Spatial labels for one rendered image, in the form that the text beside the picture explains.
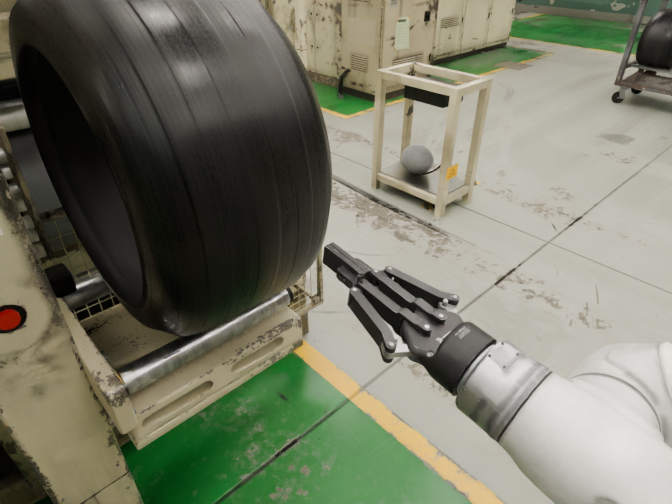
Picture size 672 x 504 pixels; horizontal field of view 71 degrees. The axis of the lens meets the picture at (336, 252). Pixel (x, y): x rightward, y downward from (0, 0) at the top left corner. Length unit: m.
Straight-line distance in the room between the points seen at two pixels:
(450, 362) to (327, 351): 1.61
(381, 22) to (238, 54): 4.46
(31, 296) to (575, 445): 0.69
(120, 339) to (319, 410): 0.99
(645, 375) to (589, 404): 0.12
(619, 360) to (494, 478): 1.26
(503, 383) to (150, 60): 0.50
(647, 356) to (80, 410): 0.83
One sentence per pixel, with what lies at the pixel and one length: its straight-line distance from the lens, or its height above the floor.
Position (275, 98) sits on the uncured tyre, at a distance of 0.64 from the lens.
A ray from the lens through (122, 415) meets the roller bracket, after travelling 0.82.
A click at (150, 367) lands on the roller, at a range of 0.85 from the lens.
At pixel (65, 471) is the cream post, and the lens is 1.03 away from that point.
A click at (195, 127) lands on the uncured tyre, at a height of 1.32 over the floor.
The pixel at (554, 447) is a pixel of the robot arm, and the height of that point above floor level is 1.13.
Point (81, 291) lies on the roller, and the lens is 1.06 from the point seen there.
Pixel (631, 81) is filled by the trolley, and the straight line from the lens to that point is 5.93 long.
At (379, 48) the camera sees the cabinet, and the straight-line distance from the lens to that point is 5.12.
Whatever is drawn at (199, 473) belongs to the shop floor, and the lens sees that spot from 1.81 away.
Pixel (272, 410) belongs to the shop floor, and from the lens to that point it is 1.91.
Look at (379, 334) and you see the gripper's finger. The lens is 0.53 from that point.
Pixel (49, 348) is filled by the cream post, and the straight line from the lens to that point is 0.85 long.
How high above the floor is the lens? 1.50
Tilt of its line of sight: 34 degrees down
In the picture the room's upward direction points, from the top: straight up
